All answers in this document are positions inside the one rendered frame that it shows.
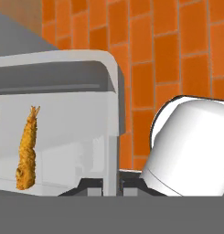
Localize fried orange shrimp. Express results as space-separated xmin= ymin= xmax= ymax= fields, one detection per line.
xmin=15 ymin=105 xmax=41 ymax=191

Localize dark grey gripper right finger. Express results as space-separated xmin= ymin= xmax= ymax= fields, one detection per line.
xmin=118 ymin=168 xmax=166 ymax=197

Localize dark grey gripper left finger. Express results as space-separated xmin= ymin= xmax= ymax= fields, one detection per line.
xmin=58 ymin=177 xmax=104 ymax=197

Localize white rounded dome object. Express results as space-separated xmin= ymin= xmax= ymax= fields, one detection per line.
xmin=139 ymin=94 xmax=224 ymax=197

